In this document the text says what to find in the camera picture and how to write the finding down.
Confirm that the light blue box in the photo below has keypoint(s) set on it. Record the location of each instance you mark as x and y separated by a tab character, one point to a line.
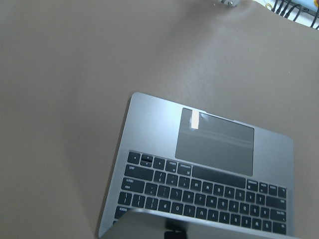
308	6

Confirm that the metal bracket with screw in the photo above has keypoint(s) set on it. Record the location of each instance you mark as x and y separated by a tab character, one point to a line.
230	3

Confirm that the grey laptop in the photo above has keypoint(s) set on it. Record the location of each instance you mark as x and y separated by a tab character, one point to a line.
189	164

